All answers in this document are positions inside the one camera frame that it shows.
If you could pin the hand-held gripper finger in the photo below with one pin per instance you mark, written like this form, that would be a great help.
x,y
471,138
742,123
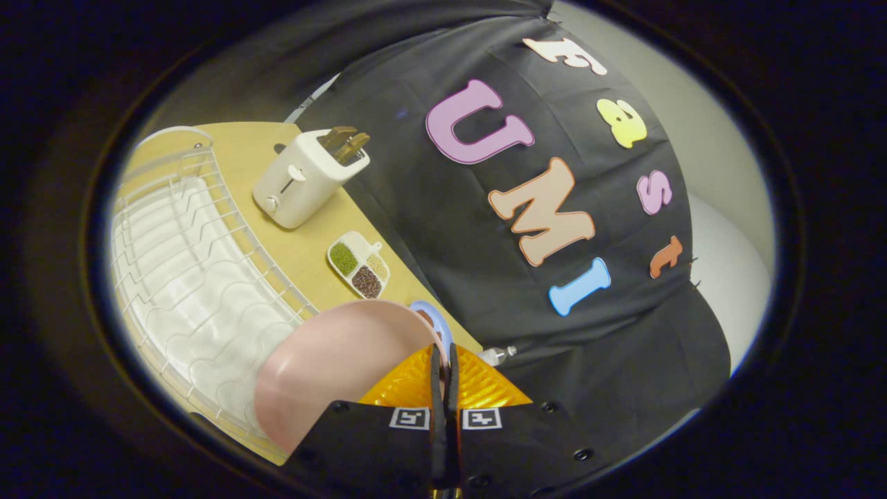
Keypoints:
x,y
437,416
454,416

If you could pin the pink plate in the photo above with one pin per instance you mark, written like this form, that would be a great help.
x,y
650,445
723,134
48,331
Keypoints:
x,y
332,360

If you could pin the blue round dish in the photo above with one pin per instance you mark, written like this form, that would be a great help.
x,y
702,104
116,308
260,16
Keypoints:
x,y
443,326

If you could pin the white divided grain dish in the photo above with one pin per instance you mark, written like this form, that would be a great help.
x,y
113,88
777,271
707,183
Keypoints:
x,y
359,265

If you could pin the black backdrop cloth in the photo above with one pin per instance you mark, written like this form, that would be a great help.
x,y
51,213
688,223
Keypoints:
x,y
443,229

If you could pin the white toaster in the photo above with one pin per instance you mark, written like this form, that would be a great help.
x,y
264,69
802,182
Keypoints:
x,y
298,187

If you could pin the toasted bread slice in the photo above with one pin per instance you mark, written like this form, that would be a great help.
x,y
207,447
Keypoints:
x,y
336,137
352,147

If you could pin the white drip tray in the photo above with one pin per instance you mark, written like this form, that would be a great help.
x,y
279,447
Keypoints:
x,y
173,277

